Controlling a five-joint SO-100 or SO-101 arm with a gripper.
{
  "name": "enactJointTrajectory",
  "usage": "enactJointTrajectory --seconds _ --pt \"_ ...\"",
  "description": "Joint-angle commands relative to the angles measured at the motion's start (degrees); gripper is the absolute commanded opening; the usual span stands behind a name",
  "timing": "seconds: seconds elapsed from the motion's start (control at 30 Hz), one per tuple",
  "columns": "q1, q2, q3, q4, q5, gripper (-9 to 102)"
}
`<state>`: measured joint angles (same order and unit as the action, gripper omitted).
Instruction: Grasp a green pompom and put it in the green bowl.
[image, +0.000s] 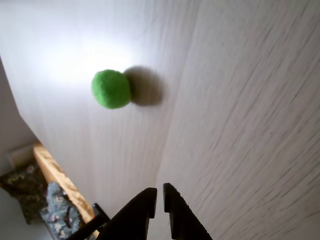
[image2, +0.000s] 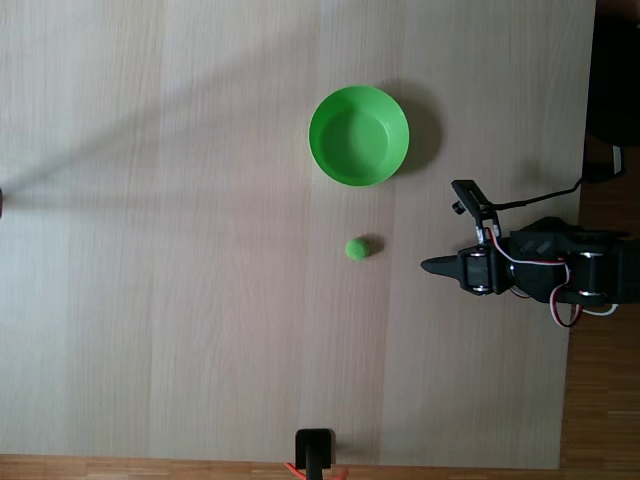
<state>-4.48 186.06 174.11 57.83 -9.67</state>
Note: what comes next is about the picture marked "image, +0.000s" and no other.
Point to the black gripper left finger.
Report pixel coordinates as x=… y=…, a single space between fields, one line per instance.
x=130 y=220

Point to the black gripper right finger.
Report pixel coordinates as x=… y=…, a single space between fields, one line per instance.
x=182 y=220

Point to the green pompom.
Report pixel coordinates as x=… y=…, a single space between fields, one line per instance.
x=111 y=89

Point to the black stand clamp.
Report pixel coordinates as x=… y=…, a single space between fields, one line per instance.
x=99 y=213

